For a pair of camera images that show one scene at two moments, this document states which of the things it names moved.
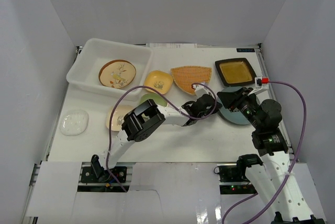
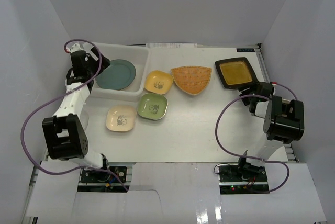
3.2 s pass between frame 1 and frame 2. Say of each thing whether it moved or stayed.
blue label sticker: stayed
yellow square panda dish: stayed
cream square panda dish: stayed
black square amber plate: stayed
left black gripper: moved
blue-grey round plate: moved
